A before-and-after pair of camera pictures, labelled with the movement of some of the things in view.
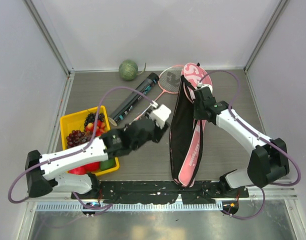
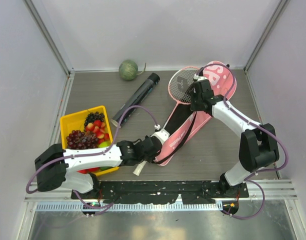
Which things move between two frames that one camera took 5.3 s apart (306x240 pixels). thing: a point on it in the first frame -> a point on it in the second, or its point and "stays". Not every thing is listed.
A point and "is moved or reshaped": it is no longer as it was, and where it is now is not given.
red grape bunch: [76, 137] stays
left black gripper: [159, 133] -> [149, 159]
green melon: [128, 70] stays
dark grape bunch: [91, 117] stays
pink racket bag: [188, 136] is moved or reshaped
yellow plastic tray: [75, 121] stays
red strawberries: [100, 127] stays
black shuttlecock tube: [133, 98] is moved or reshaped
